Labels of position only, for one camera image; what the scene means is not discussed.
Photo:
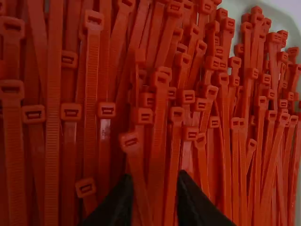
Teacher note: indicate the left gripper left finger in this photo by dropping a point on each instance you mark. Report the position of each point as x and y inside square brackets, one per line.
[117, 207]

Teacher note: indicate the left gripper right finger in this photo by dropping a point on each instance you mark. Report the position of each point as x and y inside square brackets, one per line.
[192, 207]

